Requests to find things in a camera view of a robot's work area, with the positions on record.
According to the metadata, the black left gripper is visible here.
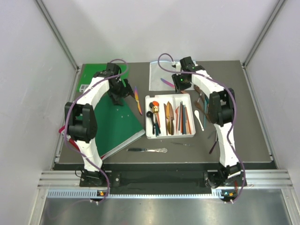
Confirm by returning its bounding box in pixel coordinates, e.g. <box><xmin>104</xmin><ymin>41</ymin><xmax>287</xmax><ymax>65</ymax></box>
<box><xmin>107</xmin><ymin>78</ymin><xmax>134</xmax><ymax>106</ymax></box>

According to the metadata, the iridescent knife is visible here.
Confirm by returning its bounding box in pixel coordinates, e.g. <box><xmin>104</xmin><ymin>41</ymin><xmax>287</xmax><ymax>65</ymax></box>
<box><xmin>134</xmin><ymin>86</ymin><xmax>143</xmax><ymax>115</ymax></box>
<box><xmin>160</xmin><ymin>78</ymin><xmax>175</xmax><ymax>88</ymax></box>

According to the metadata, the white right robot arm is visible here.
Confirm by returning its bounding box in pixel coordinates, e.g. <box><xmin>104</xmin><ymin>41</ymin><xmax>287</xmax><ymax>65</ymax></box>
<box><xmin>172</xmin><ymin>57</ymin><xmax>242</xmax><ymax>186</ymax></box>

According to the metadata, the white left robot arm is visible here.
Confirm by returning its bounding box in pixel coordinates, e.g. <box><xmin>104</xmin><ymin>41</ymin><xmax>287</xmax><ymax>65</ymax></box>
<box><xmin>64</xmin><ymin>59</ymin><xmax>133</xmax><ymax>186</ymax></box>

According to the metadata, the clear mesh zip pouch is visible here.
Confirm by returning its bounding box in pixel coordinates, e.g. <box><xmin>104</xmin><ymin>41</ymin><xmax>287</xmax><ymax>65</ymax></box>
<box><xmin>149</xmin><ymin>61</ymin><xmax>175</xmax><ymax>91</ymax></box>

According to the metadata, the brown wooden spoon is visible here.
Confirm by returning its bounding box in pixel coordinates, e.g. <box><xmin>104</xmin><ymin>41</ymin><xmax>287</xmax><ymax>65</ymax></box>
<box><xmin>194</xmin><ymin>85</ymin><xmax>210</xmax><ymax>121</ymax></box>

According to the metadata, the orange chopstick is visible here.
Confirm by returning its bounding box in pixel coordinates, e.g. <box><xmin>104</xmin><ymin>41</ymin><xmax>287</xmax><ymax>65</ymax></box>
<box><xmin>184</xmin><ymin>105</ymin><xmax>192</xmax><ymax>135</ymax></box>

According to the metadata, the orange spoon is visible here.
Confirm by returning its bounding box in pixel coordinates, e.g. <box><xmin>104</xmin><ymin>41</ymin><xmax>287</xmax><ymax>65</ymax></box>
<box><xmin>152</xmin><ymin>101</ymin><xmax>159</xmax><ymax>106</ymax></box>

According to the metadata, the black measuring spoon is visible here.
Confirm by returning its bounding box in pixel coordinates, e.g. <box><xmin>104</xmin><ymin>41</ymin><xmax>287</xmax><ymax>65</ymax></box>
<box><xmin>146</xmin><ymin>111</ymin><xmax>156</xmax><ymax>135</ymax></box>

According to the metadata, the copper knife in tray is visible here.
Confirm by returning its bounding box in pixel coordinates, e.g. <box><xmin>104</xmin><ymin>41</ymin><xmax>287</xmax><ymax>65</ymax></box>
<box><xmin>170</xmin><ymin>105</ymin><xmax>174</xmax><ymax>135</ymax></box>

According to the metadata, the gold spoon in tray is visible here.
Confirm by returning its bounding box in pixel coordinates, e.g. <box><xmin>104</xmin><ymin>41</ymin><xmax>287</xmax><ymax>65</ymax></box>
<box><xmin>152</xmin><ymin>105</ymin><xmax>160</xmax><ymax>126</ymax></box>

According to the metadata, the white ceramic spoon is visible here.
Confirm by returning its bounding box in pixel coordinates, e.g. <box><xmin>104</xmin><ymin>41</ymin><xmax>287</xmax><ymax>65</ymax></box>
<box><xmin>194</xmin><ymin>110</ymin><xmax>204</xmax><ymax>131</ymax></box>

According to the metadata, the white cutlery tray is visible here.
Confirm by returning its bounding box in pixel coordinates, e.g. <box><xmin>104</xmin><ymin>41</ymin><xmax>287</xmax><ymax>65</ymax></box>
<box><xmin>145</xmin><ymin>94</ymin><xmax>195</xmax><ymax>139</ymax></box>

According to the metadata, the light green plastic folder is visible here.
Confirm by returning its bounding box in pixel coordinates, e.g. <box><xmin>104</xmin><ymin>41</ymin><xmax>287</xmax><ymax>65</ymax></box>
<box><xmin>77</xmin><ymin>63</ymin><xmax>131</xmax><ymax>93</ymax></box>

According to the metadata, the small dark dessert fork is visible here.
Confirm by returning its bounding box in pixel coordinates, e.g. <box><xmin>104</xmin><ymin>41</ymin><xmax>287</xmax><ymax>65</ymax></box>
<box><xmin>172</xmin><ymin>142</ymin><xmax>193</xmax><ymax>147</ymax></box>

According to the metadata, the silver ornate butter knife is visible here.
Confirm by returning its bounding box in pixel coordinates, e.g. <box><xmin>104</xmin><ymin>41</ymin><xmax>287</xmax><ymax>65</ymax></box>
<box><xmin>126</xmin><ymin>148</ymin><xmax>168</xmax><ymax>153</ymax></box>

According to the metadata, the magenta folder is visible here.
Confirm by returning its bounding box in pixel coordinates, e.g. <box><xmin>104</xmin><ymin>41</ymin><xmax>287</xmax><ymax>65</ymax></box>
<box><xmin>59</xmin><ymin>125</ymin><xmax>80</xmax><ymax>151</ymax></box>

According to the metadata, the teal handled gold spoon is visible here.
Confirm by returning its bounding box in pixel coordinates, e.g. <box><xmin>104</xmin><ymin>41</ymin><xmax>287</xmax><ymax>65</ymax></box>
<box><xmin>203</xmin><ymin>95</ymin><xmax>208</xmax><ymax>128</ymax></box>

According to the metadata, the dark green ring binder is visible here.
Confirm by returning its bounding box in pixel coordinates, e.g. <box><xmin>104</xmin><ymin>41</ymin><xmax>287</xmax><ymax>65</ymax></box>
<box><xmin>94</xmin><ymin>94</ymin><xmax>145</xmax><ymax>160</ymax></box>

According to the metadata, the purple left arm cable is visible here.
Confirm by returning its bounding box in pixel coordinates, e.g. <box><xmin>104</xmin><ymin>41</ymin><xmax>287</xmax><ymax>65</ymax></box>
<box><xmin>63</xmin><ymin>58</ymin><xmax>129</xmax><ymax>204</ymax></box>

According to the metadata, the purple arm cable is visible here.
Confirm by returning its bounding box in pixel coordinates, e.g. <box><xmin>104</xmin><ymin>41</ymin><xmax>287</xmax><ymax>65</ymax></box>
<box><xmin>63</xmin><ymin>58</ymin><xmax>129</xmax><ymax>204</ymax></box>
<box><xmin>157</xmin><ymin>53</ymin><xmax>246</xmax><ymax>204</ymax></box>

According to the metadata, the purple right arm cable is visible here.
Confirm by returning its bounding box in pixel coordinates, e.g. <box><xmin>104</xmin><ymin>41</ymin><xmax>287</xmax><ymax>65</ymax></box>
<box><xmin>157</xmin><ymin>53</ymin><xmax>246</xmax><ymax>204</ymax></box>

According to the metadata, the black mounting base plate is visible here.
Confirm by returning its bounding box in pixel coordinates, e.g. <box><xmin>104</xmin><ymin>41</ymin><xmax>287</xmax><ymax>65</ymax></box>
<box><xmin>79</xmin><ymin>170</ymin><xmax>248</xmax><ymax>188</ymax></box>

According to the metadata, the aluminium frame rail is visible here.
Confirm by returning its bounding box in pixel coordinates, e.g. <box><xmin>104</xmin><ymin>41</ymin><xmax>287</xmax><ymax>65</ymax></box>
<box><xmin>34</xmin><ymin>0</ymin><xmax>79</xmax><ymax>70</ymax></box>

